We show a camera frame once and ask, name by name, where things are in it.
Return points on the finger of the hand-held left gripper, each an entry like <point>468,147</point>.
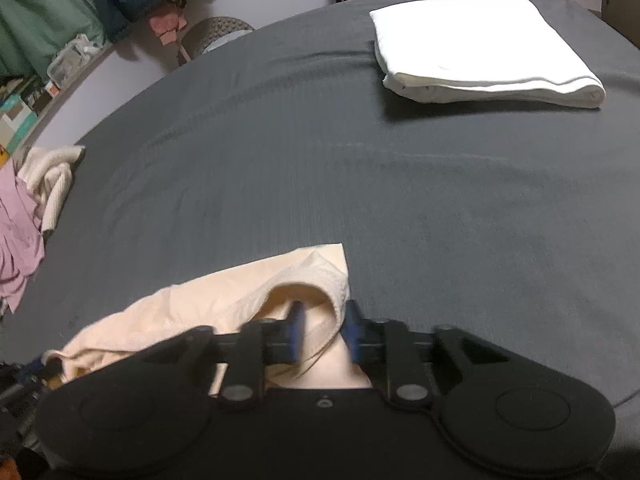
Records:
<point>36,366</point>

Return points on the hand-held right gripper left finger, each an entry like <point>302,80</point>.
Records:
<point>295,329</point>

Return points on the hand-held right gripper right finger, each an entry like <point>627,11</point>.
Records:
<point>354,330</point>

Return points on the cream shirt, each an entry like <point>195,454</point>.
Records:
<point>210,310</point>

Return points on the pink garment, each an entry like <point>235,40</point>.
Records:
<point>17,240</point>

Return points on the cream knit garment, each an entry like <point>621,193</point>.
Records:
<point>50,180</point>

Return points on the stack of cardboard boxes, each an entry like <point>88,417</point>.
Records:
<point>17,110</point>

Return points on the woven wicker basket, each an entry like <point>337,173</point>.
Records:
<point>215,32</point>

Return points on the clear plastic container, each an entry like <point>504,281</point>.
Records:
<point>70,60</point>

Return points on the white folded towel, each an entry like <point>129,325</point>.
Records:
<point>480,45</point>

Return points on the green hanging cloth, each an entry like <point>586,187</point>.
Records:
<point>40,20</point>

